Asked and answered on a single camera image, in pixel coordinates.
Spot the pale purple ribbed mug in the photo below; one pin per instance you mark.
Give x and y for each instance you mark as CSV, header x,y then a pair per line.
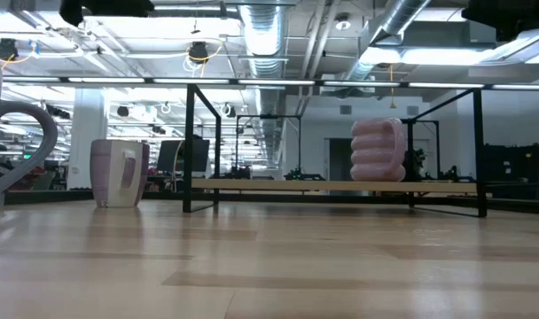
x,y
376,150

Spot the purple and white mug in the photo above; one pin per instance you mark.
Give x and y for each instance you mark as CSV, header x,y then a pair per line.
x,y
114,177

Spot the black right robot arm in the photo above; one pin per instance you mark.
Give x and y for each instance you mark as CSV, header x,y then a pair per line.
x,y
509,15

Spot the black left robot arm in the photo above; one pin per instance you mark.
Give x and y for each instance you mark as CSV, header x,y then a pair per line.
x,y
105,6

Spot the black background monitor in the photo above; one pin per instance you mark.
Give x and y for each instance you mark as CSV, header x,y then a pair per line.
x,y
167,155

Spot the black ceiling-hung device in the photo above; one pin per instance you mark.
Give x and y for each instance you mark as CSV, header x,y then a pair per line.
x,y
5,49
198,52

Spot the white building column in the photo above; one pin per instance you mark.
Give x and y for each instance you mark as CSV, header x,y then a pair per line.
x,y
88,133

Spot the black storage cabinet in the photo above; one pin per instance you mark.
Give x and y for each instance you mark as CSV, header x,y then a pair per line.
x,y
513,173

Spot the black background rig frame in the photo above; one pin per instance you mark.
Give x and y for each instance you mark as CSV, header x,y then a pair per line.
x,y
424,121
269,116

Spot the black aluminium table frame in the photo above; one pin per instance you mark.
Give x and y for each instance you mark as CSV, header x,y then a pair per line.
x,y
163,195

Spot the wide silver ventilation duct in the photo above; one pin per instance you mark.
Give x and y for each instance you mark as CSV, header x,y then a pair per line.
x,y
263,40

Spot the slanted silver ventilation duct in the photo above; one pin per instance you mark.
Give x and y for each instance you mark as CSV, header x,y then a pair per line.
x,y
402,17

